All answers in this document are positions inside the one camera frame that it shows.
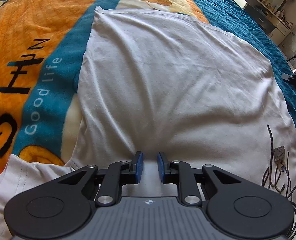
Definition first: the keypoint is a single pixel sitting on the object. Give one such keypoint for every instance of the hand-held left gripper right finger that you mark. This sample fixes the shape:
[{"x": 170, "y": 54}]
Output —
[{"x": 161, "y": 167}]

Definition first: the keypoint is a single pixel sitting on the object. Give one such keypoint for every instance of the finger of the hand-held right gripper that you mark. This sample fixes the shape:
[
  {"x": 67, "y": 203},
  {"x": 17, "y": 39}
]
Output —
[{"x": 291, "y": 78}]

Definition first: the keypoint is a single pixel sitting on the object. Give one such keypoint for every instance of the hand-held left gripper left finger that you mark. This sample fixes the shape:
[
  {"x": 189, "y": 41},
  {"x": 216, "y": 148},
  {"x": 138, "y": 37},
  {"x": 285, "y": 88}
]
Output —
[{"x": 138, "y": 167}]

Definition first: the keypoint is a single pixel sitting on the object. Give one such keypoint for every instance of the beige t-shirt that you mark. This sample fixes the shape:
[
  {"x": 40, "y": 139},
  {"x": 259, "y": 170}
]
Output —
[{"x": 175, "y": 80}]

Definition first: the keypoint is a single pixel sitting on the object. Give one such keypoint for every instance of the cream dressing table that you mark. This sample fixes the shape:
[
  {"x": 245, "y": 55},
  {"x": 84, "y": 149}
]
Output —
[{"x": 275, "y": 27}]

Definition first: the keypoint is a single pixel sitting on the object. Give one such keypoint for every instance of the teal and orange printed blanket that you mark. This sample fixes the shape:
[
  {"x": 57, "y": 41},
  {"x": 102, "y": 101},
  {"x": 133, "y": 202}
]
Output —
[{"x": 25, "y": 30}]

